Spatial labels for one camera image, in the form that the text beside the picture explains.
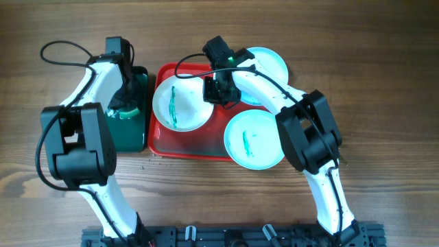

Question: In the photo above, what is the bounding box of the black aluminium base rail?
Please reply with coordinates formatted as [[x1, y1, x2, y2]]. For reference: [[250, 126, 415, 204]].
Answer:
[[81, 222, 387, 247]]

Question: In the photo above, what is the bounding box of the green yellow sponge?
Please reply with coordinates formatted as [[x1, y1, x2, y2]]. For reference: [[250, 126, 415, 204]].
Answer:
[[119, 107, 140, 119]]

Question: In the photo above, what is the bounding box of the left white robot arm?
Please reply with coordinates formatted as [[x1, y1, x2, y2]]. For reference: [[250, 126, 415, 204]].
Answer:
[[35, 36, 155, 246]]

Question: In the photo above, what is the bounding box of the dark green tray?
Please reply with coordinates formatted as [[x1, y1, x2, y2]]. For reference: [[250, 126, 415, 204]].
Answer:
[[105, 66, 148, 152]]

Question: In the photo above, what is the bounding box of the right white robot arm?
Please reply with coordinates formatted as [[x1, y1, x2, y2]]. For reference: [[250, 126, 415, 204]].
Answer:
[[202, 36, 355, 246]]

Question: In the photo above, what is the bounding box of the white plate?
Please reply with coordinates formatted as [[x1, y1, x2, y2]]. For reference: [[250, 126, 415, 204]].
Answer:
[[224, 109, 285, 170], [239, 46, 289, 106], [152, 75, 214, 132]]

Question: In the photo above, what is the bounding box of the red plastic tray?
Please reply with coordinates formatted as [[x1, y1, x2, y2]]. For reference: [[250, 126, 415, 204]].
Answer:
[[147, 62, 265, 161]]

